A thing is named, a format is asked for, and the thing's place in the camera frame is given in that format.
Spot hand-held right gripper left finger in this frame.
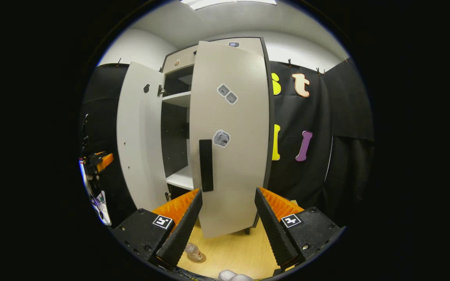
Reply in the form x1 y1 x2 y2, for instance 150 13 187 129
112 189 204 270

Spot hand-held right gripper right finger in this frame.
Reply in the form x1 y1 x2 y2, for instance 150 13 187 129
254 187 346 270

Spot clear plastic bottle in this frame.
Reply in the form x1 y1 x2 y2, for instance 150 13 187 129
185 242 203 261

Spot grey cabinet door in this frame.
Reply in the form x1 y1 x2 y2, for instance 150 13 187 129
189 41 270 238
116 61 169 211

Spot grey white cabinet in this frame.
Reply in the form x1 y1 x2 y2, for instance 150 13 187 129
116 37 275 238

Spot white cabinet shelf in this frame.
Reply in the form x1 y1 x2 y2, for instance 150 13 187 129
166 165 194 190
162 91 191 108

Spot grey cabinet drawer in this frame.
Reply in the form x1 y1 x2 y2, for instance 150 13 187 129
162 38 266 74

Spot black backdrop cloth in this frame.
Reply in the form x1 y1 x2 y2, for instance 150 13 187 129
80 58 375 227

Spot long ceiling light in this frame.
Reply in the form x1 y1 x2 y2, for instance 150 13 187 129
181 0 277 10

